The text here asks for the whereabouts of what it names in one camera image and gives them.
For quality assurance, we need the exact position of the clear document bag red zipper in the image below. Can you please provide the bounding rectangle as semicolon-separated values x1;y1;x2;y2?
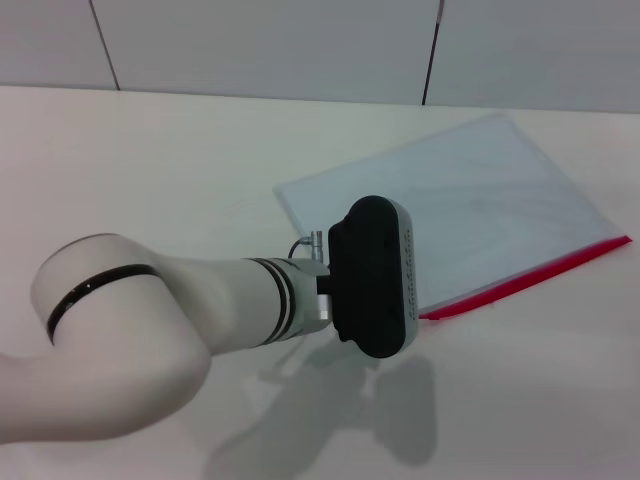
272;112;633;322

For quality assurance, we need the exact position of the metal left wrist cable plug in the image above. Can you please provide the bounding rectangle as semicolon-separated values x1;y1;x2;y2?
286;229;330;261

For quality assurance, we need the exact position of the black grey left wrist camera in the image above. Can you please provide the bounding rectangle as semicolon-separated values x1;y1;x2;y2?
327;194;419;360

